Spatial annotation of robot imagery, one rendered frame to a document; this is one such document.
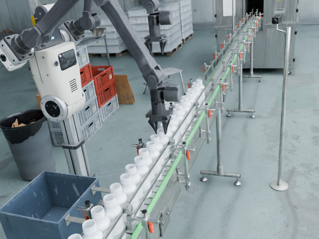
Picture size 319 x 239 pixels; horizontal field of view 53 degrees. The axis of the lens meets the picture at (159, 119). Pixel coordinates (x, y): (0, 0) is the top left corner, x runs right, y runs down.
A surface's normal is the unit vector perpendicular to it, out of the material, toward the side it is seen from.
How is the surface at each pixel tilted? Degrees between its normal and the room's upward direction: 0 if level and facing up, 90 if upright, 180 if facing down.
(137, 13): 90
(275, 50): 90
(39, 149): 94
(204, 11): 90
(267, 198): 0
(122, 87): 102
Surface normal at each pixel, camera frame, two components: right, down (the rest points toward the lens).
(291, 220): -0.10, -0.91
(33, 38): -0.33, 0.41
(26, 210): 0.94, 0.05
